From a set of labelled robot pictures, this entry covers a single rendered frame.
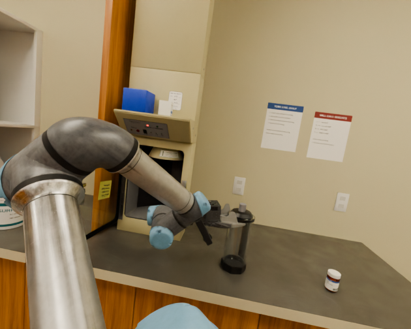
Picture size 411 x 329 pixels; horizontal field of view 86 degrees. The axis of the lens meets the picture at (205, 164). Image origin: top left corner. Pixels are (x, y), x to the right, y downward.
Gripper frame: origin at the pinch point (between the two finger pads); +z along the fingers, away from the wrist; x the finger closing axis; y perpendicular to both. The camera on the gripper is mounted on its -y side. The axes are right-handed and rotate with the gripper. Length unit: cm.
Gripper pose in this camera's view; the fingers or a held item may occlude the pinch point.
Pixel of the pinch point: (239, 220)
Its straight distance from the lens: 91.3
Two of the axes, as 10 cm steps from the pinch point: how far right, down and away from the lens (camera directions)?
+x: -1.3, -1.5, 9.8
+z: 9.9, 0.3, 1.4
